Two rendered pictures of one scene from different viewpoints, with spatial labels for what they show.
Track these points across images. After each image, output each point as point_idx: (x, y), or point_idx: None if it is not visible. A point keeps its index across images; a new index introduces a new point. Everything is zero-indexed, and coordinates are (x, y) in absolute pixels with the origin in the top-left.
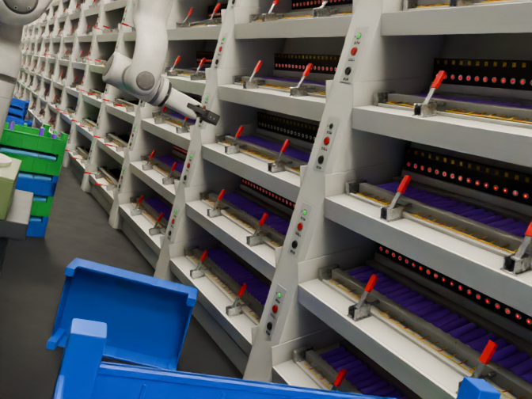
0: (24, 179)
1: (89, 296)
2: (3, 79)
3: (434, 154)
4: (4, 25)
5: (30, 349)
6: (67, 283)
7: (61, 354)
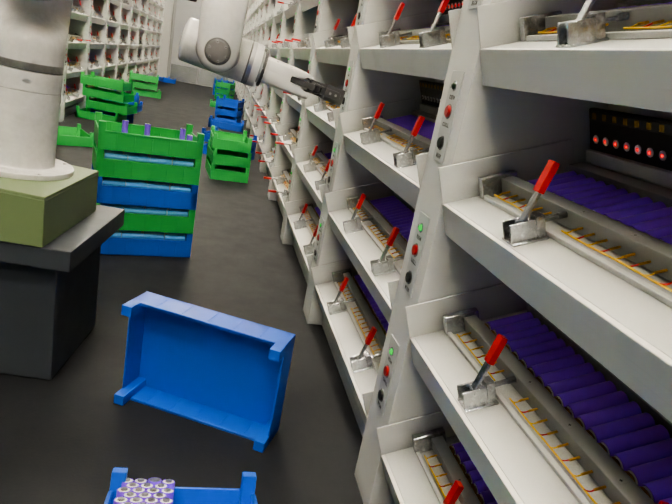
0: (158, 191)
1: (166, 340)
2: (36, 70)
3: (631, 118)
4: (41, 1)
5: (94, 403)
6: (134, 323)
7: (129, 411)
